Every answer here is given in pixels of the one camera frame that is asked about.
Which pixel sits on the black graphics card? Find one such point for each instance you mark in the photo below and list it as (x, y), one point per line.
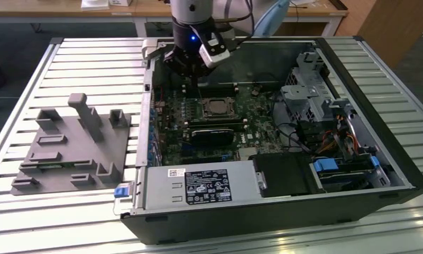
(211, 136)

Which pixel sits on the blue case latch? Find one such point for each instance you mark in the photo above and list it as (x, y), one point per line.
(122, 191)

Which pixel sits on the silver chipset heatsink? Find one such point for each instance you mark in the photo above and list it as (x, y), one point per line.
(247, 153)

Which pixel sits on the pale grey case bracket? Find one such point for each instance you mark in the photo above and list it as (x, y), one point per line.
(149, 47)

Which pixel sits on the CPU socket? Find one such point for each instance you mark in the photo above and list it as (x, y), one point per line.
(202, 99)

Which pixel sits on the black power supply label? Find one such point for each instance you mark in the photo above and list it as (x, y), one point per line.
(207, 188)

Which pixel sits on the green motherboard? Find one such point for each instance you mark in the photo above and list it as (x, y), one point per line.
(257, 124)

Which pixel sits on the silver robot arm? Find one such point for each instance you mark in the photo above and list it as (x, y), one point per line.
(190, 10)

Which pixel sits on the small white barcode sticker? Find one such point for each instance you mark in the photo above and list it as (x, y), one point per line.
(176, 173)

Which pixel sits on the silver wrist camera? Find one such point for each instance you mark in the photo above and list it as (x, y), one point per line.
(214, 53)

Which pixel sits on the black RAM slot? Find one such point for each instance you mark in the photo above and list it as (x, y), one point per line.
(214, 128)
(214, 123)
(218, 88)
(218, 95)
(218, 85)
(218, 91)
(214, 120)

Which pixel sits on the silver locking lever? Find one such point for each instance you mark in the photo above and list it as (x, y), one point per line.
(200, 95)

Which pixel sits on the grey parts rack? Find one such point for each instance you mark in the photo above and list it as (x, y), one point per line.
(66, 148)

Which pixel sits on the silver power supply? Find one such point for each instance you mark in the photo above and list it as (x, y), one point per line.
(154, 185)

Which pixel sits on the white box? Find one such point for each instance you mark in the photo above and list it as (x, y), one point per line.
(121, 2)
(94, 4)

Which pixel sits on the black PC case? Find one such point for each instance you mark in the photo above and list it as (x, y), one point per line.
(233, 227)

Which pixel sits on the silver CPU chip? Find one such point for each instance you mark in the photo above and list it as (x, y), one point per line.
(219, 107)

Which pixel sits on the hard disk in blue carrier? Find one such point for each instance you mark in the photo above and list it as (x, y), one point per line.
(325, 166)

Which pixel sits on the blue plastic clip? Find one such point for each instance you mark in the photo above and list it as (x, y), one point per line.
(374, 162)

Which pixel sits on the black plastic shroud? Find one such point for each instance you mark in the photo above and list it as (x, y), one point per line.
(285, 174)

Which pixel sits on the wooden desk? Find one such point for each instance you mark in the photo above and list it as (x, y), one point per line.
(38, 13)

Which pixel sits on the pale blue teach pendant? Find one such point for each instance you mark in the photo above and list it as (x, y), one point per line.
(269, 21)

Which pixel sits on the brown wooden cabinet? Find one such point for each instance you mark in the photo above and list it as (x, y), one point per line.
(391, 26)

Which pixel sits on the silver drive cage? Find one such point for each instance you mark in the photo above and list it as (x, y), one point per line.
(303, 92)

